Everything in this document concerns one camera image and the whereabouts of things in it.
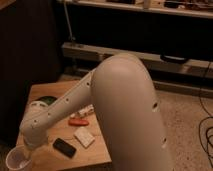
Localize upper wooden shelf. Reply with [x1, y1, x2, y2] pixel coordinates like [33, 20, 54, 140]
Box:
[57, 0, 213, 19]

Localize black phone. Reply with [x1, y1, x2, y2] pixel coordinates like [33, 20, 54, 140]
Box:
[53, 138, 76, 158]

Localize white rectangular box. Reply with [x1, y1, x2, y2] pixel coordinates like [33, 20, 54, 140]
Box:
[74, 127, 95, 148]

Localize wooden table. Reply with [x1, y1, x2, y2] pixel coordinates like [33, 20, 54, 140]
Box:
[16, 79, 113, 171]

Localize white dotted cube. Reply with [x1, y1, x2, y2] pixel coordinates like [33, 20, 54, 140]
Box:
[78, 105, 94, 118]

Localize green ceramic bowl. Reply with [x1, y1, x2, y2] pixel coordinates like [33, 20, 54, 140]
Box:
[38, 96, 57, 105]

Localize black cables on floor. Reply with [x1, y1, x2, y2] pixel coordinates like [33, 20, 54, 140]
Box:
[198, 61, 213, 160]

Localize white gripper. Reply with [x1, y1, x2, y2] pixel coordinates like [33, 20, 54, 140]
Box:
[23, 136, 48, 151]

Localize orange red marker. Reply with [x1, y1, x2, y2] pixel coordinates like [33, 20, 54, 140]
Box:
[68, 119, 89, 126]

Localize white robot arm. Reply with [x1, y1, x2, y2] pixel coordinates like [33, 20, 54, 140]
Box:
[20, 53, 174, 171]

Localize low metal shelf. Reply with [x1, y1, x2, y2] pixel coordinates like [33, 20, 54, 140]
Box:
[61, 42, 213, 79]

